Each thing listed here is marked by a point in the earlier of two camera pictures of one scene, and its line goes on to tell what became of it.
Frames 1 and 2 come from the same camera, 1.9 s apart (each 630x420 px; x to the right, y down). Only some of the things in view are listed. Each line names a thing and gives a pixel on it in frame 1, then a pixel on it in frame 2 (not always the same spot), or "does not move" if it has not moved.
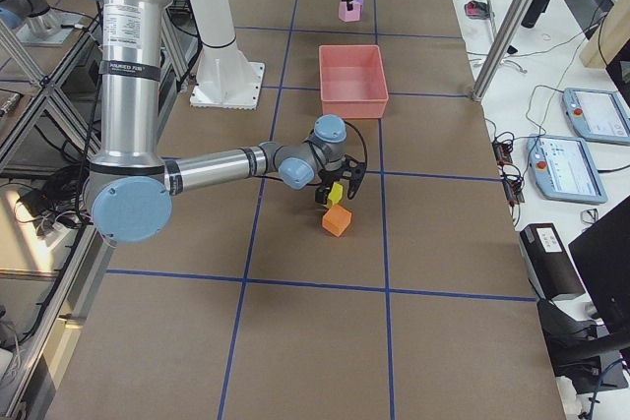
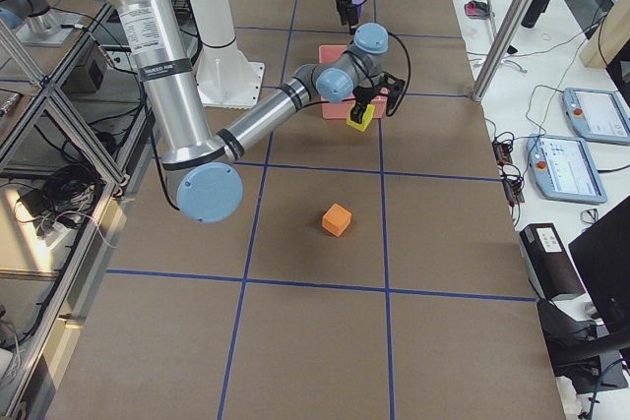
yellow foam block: [335, 194] -> [365, 120]
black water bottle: [538, 4] does not move
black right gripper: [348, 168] -> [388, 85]
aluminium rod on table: [491, 15] does not move
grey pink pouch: [477, 9] does not move
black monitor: [601, 257] does not move
